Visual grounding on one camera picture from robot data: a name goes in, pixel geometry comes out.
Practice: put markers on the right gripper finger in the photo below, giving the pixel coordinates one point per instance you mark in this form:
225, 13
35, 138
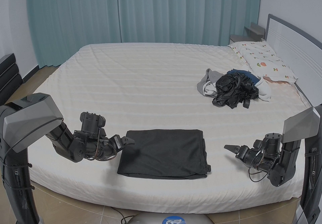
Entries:
232, 148

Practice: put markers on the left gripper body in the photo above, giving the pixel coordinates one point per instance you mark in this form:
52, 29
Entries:
108, 147

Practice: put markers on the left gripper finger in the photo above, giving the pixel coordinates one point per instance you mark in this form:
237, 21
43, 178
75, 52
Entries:
128, 140

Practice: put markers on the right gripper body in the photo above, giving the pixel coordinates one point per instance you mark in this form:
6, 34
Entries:
247, 155

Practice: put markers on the black T-shirt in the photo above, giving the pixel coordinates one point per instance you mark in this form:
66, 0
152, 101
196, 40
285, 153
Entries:
163, 152

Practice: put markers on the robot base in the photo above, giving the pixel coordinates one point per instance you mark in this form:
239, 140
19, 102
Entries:
171, 219

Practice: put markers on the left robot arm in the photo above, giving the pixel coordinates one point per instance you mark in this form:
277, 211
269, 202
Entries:
30, 122

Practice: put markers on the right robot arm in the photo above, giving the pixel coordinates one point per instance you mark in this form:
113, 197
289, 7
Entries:
289, 157

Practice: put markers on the bed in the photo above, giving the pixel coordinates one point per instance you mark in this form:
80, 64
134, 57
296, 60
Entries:
151, 87

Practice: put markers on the pile of clothes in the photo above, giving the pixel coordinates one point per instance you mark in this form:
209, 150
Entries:
234, 88

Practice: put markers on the white printed pillow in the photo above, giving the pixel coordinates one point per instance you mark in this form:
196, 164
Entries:
264, 61

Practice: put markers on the grey bedside table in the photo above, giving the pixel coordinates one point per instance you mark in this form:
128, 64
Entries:
247, 32

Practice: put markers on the black chest of drawers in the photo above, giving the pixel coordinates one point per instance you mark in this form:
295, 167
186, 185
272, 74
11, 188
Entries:
8, 77

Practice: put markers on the blue-green curtain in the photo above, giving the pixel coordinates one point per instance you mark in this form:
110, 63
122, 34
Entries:
188, 3
73, 16

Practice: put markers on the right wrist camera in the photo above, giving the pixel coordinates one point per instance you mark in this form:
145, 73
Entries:
257, 144

